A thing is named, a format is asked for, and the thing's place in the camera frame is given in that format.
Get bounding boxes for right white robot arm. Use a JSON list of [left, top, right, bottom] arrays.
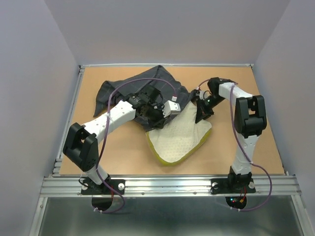
[[191, 77, 267, 194]]

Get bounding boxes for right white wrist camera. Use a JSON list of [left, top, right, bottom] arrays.
[[196, 89, 211, 100]]

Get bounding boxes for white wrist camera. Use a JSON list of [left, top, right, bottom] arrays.
[[162, 100, 181, 118], [196, 89, 211, 100]]

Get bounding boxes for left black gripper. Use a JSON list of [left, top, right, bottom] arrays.
[[144, 104, 170, 130]]

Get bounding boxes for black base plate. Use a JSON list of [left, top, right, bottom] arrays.
[[78, 177, 126, 195], [210, 178, 256, 195]]

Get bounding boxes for white pillow yellow edge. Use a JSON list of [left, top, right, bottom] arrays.
[[146, 102, 212, 166]]

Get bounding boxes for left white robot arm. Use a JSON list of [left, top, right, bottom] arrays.
[[63, 85, 179, 194]]

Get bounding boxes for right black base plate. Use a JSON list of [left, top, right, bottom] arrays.
[[210, 178, 256, 195]]

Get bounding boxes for dark grey checked pillowcase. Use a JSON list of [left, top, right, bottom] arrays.
[[94, 65, 192, 131]]

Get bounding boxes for aluminium frame rail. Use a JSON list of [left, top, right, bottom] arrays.
[[40, 64, 302, 197]]

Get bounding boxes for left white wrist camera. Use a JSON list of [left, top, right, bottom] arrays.
[[162, 100, 181, 118]]

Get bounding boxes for metal front panel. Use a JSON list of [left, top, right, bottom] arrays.
[[30, 196, 315, 236]]

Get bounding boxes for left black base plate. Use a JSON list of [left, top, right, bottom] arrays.
[[78, 177, 126, 195]]

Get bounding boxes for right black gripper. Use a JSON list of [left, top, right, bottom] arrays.
[[194, 94, 224, 123]]

